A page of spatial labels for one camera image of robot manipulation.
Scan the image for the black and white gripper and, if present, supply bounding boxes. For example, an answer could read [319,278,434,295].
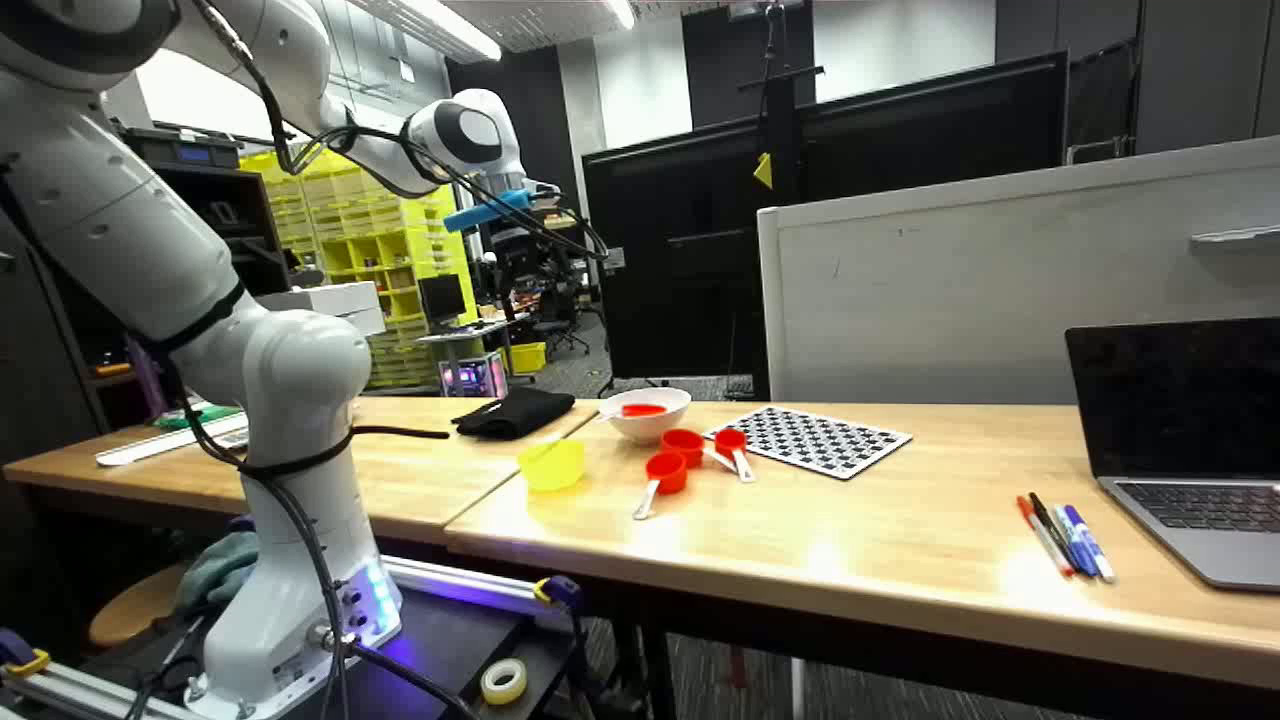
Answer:
[491,196,582,260]

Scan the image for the white bowl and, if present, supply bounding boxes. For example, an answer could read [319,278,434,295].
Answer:
[594,386,696,447]

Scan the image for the small yellow box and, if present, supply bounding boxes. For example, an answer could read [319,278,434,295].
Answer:
[502,341,552,380]

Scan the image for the large black screen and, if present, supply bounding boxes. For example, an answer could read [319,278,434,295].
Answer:
[581,51,1070,388]

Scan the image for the yellow storage bin rack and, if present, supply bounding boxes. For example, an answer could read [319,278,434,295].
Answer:
[237,143,480,397]

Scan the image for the black folded cloth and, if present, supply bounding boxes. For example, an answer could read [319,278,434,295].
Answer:
[449,386,581,444]

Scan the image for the white box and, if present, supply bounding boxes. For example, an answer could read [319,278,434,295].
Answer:
[257,278,387,341]

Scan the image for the yellow plastic cup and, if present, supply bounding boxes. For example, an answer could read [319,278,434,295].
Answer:
[514,437,593,497]

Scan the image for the small red measuring cup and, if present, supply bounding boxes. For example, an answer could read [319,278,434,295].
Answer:
[711,423,760,483]

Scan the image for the black shelf unit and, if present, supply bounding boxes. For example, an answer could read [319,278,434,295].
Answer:
[124,126,297,299]

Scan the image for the checkerboard calibration sheet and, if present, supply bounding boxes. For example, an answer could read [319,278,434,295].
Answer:
[728,405,915,483]

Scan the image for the green flat item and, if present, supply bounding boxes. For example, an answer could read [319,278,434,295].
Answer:
[150,401,245,431]

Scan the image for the roll of clear tape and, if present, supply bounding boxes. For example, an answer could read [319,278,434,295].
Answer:
[474,658,532,707]

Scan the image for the teal cloth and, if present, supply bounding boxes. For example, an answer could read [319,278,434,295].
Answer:
[173,527,264,622]

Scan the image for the round wooden board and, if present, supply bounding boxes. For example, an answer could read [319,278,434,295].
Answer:
[83,562,190,651]

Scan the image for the red pen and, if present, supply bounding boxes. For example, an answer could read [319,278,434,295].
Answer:
[1016,494,1075,580]

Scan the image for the black pen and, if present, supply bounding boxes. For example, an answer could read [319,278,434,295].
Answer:
[1028,488,1091,580]

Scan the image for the blue pen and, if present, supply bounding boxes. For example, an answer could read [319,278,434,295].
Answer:
[1059,500,1121,586]
[1043,500,1102,586]

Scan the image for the grey laptop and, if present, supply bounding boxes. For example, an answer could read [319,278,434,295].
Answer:
[1063,311,1280,598]

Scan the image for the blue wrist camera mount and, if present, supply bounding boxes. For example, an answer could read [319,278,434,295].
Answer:
[444,190,541,237]

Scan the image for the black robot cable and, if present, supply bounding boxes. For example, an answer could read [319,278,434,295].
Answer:
[132,0,603,720]

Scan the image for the red measuring cup white handle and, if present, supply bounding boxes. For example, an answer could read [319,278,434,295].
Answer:
[632,447,690,525]

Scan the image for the aluminium rail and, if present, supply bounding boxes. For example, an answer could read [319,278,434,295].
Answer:
[385,551,582,614]
[0,651,205,720]

